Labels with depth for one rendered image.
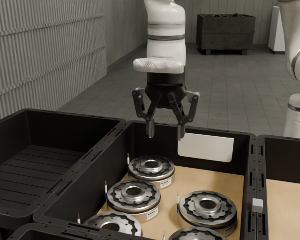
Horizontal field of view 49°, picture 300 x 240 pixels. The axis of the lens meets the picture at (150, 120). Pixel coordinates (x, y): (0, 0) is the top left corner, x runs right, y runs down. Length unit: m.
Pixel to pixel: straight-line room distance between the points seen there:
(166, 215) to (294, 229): 0.23
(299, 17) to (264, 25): 7.54
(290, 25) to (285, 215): 0.45
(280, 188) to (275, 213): 0.09
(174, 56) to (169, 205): 0.29
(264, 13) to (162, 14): 7.80
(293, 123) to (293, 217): 0.34
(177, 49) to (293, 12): 0.34
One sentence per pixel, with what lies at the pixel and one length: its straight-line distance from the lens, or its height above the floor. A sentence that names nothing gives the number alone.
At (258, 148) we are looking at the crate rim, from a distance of 0.69.
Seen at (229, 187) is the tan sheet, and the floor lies 0.83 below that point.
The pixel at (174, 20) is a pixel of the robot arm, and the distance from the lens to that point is 0.60.
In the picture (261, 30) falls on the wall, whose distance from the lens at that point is 8.40.
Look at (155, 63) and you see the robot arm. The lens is 0.58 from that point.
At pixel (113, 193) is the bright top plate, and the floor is 0.86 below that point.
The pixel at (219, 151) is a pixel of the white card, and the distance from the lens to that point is 0.76.
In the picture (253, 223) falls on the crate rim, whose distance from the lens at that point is 0.48.
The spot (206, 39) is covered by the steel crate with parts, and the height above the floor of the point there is 0.32.
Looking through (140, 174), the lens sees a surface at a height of 0.86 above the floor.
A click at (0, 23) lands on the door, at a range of 2.97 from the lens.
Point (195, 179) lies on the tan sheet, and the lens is 0.75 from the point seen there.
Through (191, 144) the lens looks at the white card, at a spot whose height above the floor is 0.89.
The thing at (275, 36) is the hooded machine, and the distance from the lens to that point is 7.53.
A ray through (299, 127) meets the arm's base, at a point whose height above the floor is 0.89.
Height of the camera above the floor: 1.22
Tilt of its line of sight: 21 degrees down
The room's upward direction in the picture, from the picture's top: straight up
